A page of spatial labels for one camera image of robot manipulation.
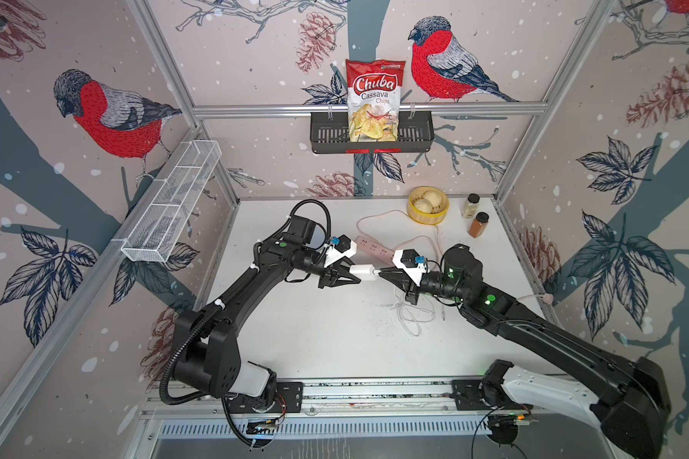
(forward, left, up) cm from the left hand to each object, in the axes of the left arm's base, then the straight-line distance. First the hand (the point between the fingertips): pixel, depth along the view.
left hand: (360, 269), depth 74 cm
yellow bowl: (+35, -32, -18) cm, 51 cm away
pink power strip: (+19, -6, -20) cm, 28 cm away
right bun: (+43, -31, -17) cm, 56 cm away
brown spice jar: (+27, -44, -14) cm, 53 cm away
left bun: (+38, -26, -16) cm, 49 cm away
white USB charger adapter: (-2, 0, +4) cm, 5 cm away
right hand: (-2, -6, +4) cm, 7 cm away
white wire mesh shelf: (+16, +53, +9) cm, 56 cm away
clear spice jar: (+37, -44, -15) cm, 59 cm away
